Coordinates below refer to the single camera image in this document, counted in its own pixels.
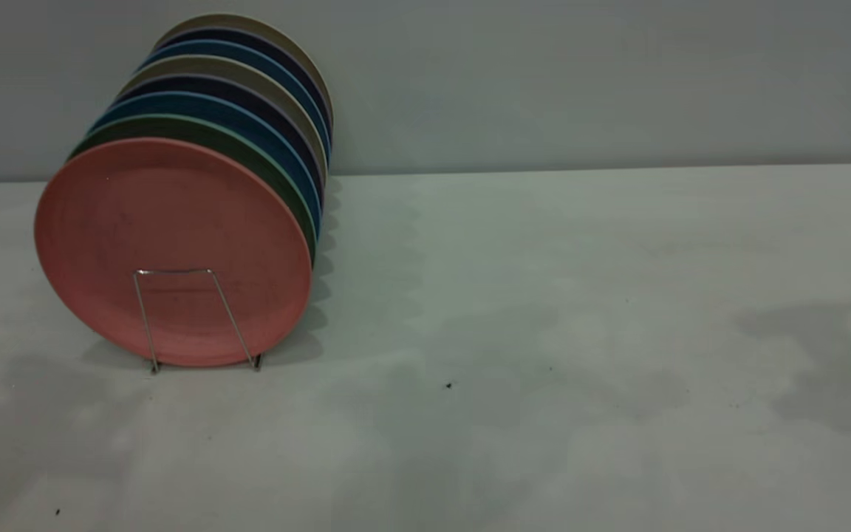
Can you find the teal green plate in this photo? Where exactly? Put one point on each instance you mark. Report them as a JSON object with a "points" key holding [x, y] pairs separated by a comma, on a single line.
{"points": [[196, 127]]}

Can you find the dark purple plate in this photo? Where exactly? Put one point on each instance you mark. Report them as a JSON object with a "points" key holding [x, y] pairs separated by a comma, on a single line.
{"points": [[211, 85], [252, 38]]}

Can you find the pink round plate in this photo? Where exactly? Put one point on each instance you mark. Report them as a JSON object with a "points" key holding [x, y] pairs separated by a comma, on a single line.
{"points": [[174, 222]]}

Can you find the beige plate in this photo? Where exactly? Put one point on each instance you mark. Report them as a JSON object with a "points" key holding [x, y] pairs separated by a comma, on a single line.
{"points": [[241, 20], [204, 65]]}

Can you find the blue plate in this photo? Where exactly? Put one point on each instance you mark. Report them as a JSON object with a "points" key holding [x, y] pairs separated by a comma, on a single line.
{"points": [[233, 50], [196, 103]]}

